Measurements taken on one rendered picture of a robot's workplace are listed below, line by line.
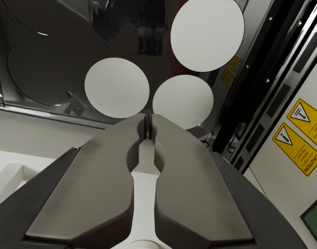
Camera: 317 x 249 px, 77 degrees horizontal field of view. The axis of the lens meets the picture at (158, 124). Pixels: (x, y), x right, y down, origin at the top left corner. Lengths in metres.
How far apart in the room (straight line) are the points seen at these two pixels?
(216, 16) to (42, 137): 0.32
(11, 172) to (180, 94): 0.27
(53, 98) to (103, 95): 0.08
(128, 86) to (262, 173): 0.23
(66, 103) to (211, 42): 0.24
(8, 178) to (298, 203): 0.36
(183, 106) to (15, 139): 0.27
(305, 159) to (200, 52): 0.19
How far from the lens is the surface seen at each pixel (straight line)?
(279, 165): 0.29
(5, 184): 0.35
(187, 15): 0.30
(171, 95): 0.32
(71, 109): 0.36
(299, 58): 0.31
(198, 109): 0.34
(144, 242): 0.48
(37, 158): 0.35
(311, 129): 0.27
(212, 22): 0.31
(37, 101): 0.38
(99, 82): 0.32
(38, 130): 0.40
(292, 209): 0.27
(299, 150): 0.27
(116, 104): 0.33
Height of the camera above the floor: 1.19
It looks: 58 degrees down
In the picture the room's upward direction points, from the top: 177 degrees clockwise
